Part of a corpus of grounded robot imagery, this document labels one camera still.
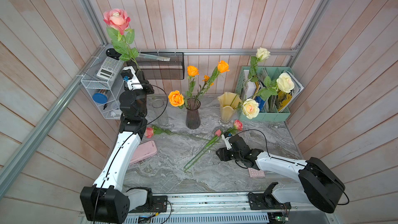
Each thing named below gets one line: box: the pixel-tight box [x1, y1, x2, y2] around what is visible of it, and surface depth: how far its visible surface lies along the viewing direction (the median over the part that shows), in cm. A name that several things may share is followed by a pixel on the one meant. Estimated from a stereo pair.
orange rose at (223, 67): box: [198, 60, 231, 101], surface depth 79 cm
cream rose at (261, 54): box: [242, 47, 271, 86], surface depth 83 cm
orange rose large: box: [167, 90, 185, 107], surface depth 71 cm
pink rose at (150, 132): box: [144, 124, 209, 142], surface depth 98 cm
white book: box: [243, 69, 257, 99], surface depth 92 cm
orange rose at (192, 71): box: [185, 65, 200, 100], surface depth 83 cm
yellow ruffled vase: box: [217, 91, 243, 128], surface depth 95 cm
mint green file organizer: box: [235, 65, 295, 122], surface depth 100 cm
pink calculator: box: [247, 167, 266, 178], surface depth 83 cm
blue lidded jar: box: [92, 89, 108, 105], surface depth 78 cm
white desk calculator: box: [96, 56, 123, 81], surface depth 78 cm
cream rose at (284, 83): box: [251, 72, 295, 102], surface depth 69 cm
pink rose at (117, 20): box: [103, 8, 141, 71], surface depth 48 cm
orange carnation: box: [195, 74, 215, 101], surface depth 88 cm
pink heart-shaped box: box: [129, 140, 158, 166], surface depth 91 cm
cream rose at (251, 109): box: [242, 98, 260, 120], surface depth 66 cm
